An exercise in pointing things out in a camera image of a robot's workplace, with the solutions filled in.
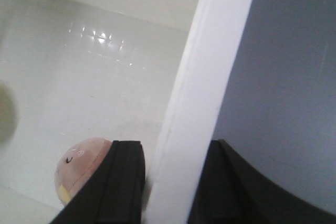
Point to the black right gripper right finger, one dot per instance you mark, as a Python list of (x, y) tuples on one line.
[(230, 190)]

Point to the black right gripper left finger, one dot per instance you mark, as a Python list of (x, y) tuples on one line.
[(113, 194)]

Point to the brown plush toy yellow trim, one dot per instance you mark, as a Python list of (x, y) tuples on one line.
[(77, 165)]

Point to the white plastic tote box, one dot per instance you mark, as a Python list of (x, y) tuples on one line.
[(153, 71)]

